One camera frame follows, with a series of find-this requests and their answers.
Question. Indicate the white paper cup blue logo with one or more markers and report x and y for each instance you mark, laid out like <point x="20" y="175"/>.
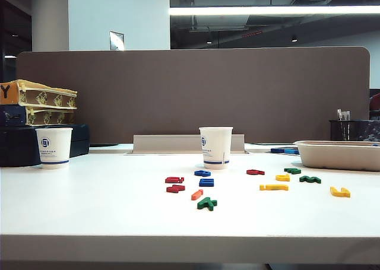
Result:
<point x="216" y="146"/>
<point x="55" y="145"/>

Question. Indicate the blue letter g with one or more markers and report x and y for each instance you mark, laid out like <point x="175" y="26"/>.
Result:
<point x="202" y="173"/>

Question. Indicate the red letter n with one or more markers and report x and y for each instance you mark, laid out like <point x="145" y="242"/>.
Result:
<point x="173" y="179"/>

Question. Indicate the blue letter m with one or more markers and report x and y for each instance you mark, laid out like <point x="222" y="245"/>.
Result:
<point x="206" y="182"/>

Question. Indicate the red letter z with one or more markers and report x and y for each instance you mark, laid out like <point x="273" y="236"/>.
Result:
<point x="175" y="188"/>

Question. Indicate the orange letter i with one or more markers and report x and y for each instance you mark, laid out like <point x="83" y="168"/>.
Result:
<point x="197" y="194"/>

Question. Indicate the green letter k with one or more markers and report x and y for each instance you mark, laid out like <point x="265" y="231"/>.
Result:
<point x="206" y="204"/>

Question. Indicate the red letter b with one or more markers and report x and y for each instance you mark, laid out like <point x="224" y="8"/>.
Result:
<point x="255" y="172"/>

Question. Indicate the teal letter puzzle board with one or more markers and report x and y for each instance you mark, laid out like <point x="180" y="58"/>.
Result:
<point x="283" y="150"/>

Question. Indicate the yellow letter j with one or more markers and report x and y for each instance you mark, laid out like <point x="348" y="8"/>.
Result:
<point x="274" y="187"/>

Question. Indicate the yellow letter a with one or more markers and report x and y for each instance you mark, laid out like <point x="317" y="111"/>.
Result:
<point x="282" y="177"/>

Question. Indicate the green letter m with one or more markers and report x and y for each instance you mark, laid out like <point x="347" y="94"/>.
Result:
<point x="292" y="171"/>

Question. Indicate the green letter w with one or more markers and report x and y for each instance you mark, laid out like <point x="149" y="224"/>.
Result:
<point x="310" y="179"/>

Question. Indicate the yellow letter f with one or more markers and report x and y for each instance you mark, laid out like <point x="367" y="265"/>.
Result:
<point x="340" y="192"/>

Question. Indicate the brown fabric desk partition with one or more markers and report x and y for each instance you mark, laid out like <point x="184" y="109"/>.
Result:
<point x="193" y="89"/>

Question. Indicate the red led sign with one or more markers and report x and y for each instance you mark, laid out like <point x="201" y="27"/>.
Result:
<point x="251" y="33"/>

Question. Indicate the long ceiling light strip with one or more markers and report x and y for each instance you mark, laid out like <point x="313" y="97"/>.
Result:
<point x="267" y="10"/>

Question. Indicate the yellow alphabet puzzle box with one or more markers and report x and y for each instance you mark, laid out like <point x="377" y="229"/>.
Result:
<point x="44" y="96"/>

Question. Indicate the beige paper pulp tray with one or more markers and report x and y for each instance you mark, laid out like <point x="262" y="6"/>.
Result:
<point x="338" y="157"/>

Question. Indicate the black mesh pen holder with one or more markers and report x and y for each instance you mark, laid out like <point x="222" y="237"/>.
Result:
<point x="353" y="130"/>

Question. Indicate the dark blue plastic case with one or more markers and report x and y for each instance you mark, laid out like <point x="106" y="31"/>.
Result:
<point x="17" y="145"/>

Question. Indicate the white round column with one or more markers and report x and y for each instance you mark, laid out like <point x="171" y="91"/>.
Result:
<point x="50" y="17"/>

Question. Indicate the red fabric object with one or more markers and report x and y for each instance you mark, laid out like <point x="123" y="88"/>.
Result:
<point x="375" y="101"/>

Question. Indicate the framed wall sign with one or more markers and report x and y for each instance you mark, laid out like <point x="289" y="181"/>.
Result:
<point x="116" y="40"/>

